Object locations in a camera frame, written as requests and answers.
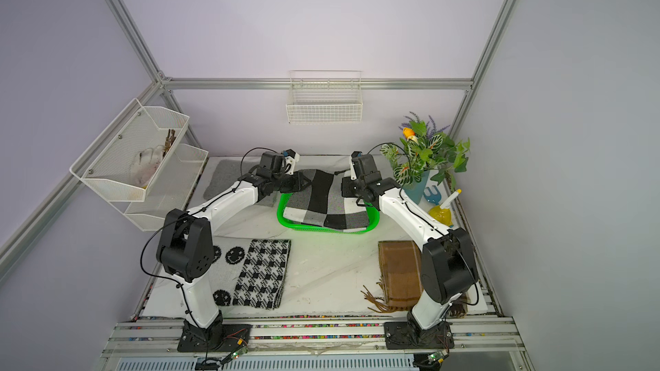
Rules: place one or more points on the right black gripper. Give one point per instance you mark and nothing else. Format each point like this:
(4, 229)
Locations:
(347, 191)

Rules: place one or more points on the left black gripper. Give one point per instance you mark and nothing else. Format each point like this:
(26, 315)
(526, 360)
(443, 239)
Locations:
(299, 177)

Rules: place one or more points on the black white checked scarf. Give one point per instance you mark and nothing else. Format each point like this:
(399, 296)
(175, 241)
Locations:
(322, 205)

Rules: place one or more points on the green plastic basket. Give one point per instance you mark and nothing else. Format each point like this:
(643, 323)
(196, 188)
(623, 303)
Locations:
(372, 213)

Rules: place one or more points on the brown plaid fringed scarf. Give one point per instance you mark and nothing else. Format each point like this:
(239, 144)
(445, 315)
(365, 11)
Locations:
(399, 275)

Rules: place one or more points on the smiley houndstooth scarf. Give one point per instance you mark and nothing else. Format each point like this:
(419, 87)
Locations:
(249, 272)

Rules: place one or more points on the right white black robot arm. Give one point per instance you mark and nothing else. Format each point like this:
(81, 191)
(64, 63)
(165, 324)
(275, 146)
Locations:
(422, 228)

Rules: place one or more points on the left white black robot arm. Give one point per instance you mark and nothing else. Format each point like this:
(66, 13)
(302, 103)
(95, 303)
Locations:
(186, 250)

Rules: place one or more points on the grey folded scarf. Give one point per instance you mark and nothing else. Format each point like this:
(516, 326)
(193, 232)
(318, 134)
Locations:
(225, 175)

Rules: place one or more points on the artificial plant in blue vase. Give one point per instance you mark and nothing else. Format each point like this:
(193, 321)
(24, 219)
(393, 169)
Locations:
(425, 153)

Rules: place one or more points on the small blue garden fork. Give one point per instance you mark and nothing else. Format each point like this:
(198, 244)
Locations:
(433, 195)

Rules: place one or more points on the yellow spray bottle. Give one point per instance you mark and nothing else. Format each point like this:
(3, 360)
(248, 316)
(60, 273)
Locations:
(442, 212)

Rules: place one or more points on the white mesh lower shelf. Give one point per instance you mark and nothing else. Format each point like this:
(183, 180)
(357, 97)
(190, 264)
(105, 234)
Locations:
(172, 188)

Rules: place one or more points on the white mesh shelf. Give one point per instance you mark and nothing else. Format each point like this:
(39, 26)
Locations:
(172, 188)
(104, 166)

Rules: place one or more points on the clear plastic item in shelf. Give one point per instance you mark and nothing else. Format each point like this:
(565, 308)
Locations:
(144, 166)

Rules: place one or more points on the white mesh upper shelf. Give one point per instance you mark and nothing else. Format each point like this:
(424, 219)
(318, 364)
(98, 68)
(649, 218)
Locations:
(104, 166)

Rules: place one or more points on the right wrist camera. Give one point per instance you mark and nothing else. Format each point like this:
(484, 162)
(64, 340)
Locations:
(354, 156)

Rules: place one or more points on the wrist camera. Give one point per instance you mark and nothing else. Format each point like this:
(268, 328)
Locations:
(290, 160)
(354, 156)

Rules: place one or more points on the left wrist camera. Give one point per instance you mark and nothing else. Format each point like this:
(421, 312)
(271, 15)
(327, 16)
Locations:
(290, 160)

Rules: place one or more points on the white wire wall basket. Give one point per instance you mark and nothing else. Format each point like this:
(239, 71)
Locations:
(320, 97)

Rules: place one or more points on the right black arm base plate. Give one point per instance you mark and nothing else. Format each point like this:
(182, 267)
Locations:
(402, 335)

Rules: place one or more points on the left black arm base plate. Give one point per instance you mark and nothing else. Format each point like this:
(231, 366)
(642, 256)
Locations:
(219, 338)

